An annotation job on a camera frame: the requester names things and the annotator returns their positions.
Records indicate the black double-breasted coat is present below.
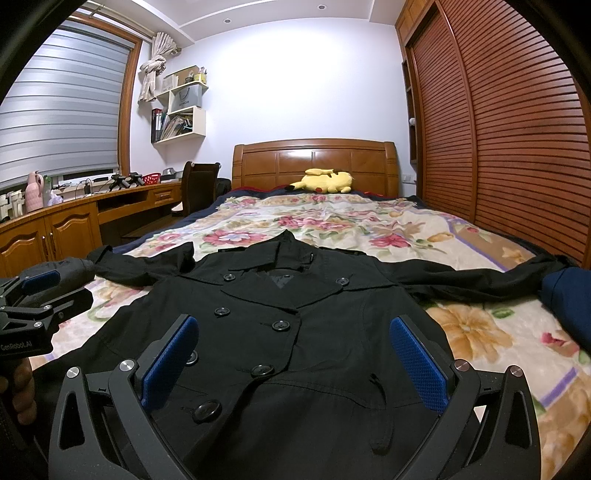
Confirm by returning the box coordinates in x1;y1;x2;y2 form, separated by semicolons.
34;232;568;479

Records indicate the person's left hand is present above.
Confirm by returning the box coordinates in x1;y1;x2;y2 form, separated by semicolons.
0;358;37;425

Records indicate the folded dark grey garment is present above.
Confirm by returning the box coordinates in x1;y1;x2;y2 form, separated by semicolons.
22;257;96;298

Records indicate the wooden desk with cabinets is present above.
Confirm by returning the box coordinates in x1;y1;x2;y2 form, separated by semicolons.
0;181;181;278

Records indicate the folded navy blue garment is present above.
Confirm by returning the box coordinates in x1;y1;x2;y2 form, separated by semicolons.
540;267;591;350

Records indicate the red basket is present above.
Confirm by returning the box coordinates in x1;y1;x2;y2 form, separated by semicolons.
142;173;161;185

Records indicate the grey window roller blind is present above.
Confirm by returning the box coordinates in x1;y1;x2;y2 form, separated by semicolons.
1;20;133;188

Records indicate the dark brown desk chair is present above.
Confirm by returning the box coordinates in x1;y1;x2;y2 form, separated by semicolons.
171;162;221;217

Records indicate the tied beige curtain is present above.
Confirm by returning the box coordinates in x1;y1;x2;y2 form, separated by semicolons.
138;32;181;102

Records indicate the wooden bed headboard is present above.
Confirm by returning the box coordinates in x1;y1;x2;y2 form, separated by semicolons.
231;138;400;198

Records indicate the louvered wooden wardrobe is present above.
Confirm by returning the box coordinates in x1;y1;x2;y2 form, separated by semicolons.
396;1;590;267

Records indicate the yellow Pikachu plush toy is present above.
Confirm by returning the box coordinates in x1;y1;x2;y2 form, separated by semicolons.
286;168;353;194

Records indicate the white wall shelf unit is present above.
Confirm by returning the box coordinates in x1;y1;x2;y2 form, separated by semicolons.
151;65;208;145

